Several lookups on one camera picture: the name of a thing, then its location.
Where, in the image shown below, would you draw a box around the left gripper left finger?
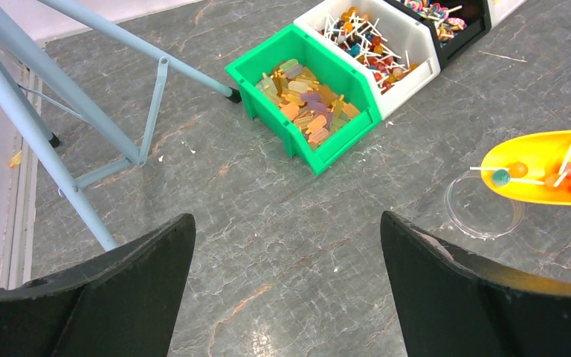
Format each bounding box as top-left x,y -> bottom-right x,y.
0,213 -> 196,356

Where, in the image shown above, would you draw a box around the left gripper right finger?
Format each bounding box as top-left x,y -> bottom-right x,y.
380,211 -> 571,356

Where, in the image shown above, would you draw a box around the clear plastic jar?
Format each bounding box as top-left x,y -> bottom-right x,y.
444,170 -> 526,240

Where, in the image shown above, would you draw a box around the yellow plastic scoop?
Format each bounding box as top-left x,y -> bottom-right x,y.
471,130 -> 571,206

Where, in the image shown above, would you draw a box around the green candy bin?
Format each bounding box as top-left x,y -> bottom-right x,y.
226,25 -> 381,175

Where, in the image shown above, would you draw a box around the white lollipop bin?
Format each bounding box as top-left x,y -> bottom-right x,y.
294,0 -> 441,118

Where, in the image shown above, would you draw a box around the black lollipop bin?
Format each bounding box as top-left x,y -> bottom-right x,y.
388,0 -> 491,69

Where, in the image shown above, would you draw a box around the white candy bin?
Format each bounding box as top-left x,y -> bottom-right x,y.
487,0 -> 526,28

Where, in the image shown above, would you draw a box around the light blue music stand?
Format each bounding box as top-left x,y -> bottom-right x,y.
0,1 -> 241,251

